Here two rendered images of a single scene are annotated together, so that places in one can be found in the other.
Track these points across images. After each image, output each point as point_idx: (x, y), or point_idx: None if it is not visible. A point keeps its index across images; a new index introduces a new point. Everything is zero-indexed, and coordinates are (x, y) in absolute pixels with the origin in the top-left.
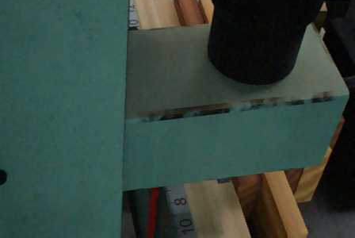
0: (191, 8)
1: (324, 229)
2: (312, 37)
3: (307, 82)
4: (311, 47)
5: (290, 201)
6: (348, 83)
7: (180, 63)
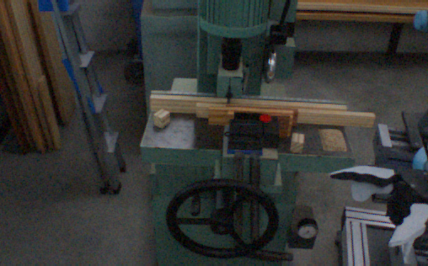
0: (289, 109)
1: (217, 132)
2: (234, 75)
3: (222, 71)
4: (231, 74)
5: (217, 108)
6: (228, 88)
7: None
